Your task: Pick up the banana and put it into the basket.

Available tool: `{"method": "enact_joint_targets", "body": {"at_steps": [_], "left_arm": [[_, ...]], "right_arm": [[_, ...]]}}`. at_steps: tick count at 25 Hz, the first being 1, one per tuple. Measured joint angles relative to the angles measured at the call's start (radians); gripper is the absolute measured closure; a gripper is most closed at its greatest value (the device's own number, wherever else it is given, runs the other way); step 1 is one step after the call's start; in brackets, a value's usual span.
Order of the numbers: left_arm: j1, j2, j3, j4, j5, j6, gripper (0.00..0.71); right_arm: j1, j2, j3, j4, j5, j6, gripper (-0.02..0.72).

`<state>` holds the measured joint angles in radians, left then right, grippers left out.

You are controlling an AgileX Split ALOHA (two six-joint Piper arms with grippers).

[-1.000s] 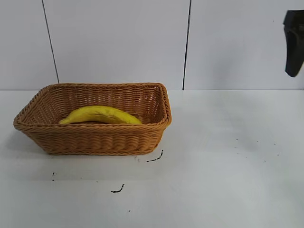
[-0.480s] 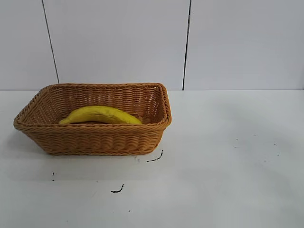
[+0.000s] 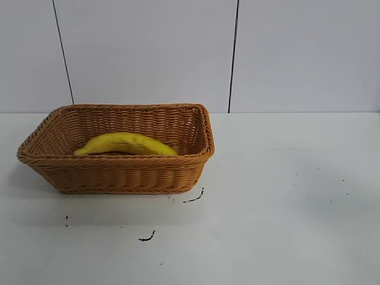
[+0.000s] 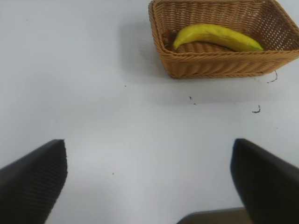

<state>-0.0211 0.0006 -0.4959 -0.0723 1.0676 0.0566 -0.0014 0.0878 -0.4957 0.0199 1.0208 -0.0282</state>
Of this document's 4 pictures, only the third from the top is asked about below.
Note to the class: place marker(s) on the yellow banana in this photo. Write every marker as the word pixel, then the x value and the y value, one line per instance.
pixel 127 144

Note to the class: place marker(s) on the tan woven wicker basket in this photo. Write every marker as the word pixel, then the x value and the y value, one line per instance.
pixel 118 175

